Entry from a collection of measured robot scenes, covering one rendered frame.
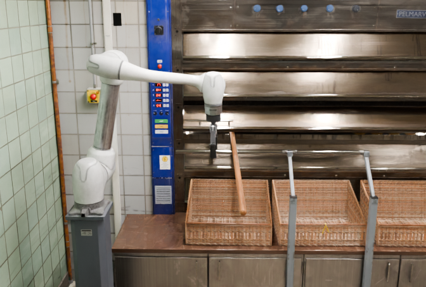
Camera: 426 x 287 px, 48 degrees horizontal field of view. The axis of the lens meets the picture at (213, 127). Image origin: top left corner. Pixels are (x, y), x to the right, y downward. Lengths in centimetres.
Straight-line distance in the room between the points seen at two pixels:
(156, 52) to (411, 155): 193
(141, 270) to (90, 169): 93
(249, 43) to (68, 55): 123
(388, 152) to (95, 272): 214
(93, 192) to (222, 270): 105
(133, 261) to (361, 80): 194
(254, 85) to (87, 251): 153
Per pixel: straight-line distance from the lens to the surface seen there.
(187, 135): 341
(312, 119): 340
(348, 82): 344
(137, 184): 357
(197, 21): 331
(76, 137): 356
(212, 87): 238
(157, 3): 328
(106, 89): 265
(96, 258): 273
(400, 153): 368
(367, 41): 345
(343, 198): 359
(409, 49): 352
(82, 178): 258
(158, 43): 329
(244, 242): 315
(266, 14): 331
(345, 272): 329
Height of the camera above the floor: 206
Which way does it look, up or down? 14 degrees down
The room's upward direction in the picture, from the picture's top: straight up
